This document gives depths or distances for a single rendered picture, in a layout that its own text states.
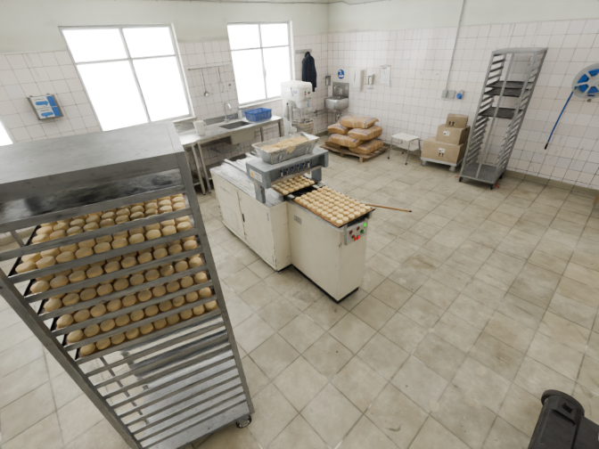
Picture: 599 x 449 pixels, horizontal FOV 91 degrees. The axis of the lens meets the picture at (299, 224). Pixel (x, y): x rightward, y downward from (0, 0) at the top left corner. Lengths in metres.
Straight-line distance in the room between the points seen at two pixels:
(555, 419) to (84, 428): 2.91
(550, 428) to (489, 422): 0.31
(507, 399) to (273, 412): 1.57
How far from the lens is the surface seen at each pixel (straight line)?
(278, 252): 2.93
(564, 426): 2.49
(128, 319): 1.49
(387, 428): 2.32
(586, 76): 5.41
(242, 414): 2.20
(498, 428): 2.54
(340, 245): 2.33
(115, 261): 1.33
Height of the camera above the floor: 2.11
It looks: 33 degrees down
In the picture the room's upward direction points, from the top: 3 degrees counter-clockwise
